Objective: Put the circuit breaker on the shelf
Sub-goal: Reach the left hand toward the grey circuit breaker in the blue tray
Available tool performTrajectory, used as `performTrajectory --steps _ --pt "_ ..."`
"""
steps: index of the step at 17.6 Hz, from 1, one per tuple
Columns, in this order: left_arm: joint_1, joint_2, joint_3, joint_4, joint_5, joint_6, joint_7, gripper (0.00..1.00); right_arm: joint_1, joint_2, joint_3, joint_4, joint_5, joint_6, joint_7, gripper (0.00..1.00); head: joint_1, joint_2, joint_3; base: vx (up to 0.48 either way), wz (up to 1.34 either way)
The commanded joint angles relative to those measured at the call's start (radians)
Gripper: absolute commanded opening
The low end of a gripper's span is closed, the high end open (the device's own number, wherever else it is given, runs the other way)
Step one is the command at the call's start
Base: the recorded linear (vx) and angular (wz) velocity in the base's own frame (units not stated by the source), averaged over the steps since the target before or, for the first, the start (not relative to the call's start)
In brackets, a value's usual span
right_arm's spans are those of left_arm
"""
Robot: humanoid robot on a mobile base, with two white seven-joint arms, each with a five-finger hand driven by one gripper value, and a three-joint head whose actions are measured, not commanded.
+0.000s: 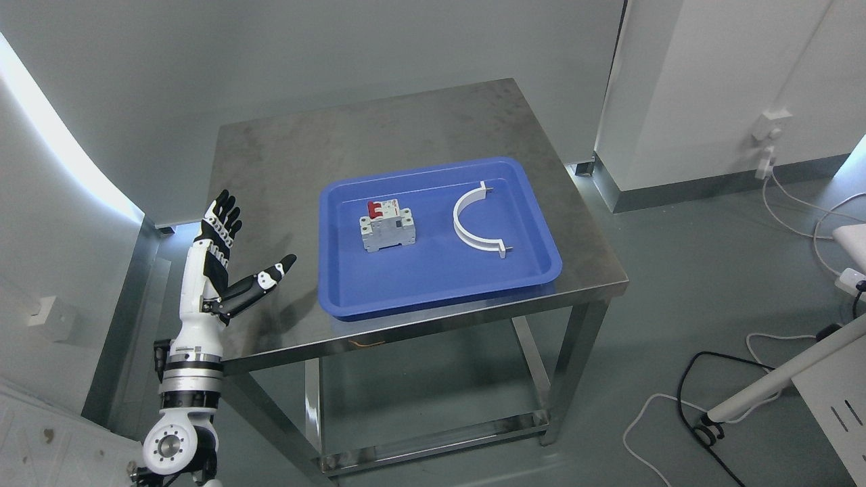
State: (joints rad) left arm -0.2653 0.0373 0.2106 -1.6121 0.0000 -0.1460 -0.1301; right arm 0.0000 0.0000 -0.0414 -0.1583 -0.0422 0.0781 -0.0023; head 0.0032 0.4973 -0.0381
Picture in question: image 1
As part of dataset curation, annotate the black cable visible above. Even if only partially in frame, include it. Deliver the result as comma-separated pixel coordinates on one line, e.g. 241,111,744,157
677,281,866,487

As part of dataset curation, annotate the grey circuit breaker red switch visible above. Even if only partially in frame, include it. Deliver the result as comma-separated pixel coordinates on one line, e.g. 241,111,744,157
359,198,417,253

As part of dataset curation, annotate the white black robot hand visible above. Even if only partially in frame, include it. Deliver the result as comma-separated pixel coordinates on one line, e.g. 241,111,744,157
177,190,297,346

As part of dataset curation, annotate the white cable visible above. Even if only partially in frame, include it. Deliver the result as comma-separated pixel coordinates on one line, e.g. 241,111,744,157
622,159,866,487

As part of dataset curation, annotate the blue plastic tray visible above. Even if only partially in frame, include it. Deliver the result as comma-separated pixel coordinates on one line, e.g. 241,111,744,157
318,157,563,321

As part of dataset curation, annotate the white stand leg with caster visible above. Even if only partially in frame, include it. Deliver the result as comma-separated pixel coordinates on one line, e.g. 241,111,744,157
691,315,865,447

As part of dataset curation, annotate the stainless steel table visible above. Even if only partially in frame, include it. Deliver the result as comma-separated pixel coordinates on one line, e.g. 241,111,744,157
210,79,629,486

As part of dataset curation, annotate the white wall socket box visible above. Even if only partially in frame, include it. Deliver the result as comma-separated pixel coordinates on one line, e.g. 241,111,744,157
750,108,793,180

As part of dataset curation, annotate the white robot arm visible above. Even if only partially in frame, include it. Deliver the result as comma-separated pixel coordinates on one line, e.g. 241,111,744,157
129,339,223,486

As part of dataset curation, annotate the white curved pipe clamp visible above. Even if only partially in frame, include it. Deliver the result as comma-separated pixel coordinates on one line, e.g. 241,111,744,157
451,180,513,260

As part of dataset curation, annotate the white wall outlet left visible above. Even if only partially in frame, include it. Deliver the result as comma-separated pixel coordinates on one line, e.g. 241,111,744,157
27,296,78,342

